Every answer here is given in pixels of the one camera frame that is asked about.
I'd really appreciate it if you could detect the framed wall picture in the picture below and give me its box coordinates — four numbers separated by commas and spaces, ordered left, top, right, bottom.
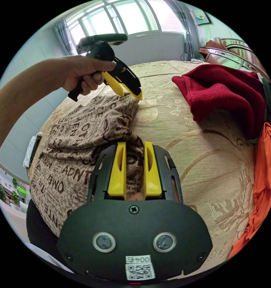
193, 9, 212, 25

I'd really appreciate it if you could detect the window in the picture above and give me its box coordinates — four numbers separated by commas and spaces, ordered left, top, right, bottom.
66, 0, 185, 43

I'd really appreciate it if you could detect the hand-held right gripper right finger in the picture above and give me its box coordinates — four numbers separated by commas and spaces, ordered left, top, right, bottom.
144, 141, 162, 196

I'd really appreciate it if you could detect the white folded cloth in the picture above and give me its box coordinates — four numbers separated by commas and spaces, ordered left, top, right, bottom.
22, 132, 43, 169

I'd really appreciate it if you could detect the person's left hand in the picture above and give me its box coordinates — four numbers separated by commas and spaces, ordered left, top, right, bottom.
59, 55, 118, 96

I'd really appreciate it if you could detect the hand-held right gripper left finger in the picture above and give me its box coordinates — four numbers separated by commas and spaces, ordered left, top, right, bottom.
107, 142, 127, 196

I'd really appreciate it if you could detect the wooden headboard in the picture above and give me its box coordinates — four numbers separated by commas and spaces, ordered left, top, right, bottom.
198, 37, 271, 79

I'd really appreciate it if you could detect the person's left forearm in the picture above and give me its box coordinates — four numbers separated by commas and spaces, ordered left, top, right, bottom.
0, 57, 65, 165

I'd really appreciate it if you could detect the brown long sleeve with letters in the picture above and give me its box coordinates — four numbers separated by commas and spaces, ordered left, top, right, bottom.
28, 94, 147, 238

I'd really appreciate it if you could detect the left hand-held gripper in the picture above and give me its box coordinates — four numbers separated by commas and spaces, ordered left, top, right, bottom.
67, 40, 143, 102

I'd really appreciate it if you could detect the person's body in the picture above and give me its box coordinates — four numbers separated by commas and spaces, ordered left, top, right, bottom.
25, 199, 75, 274

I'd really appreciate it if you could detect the grey curtain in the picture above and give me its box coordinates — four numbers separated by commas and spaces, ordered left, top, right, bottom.
165, 0, 203, 59
53, 19, 79, 56

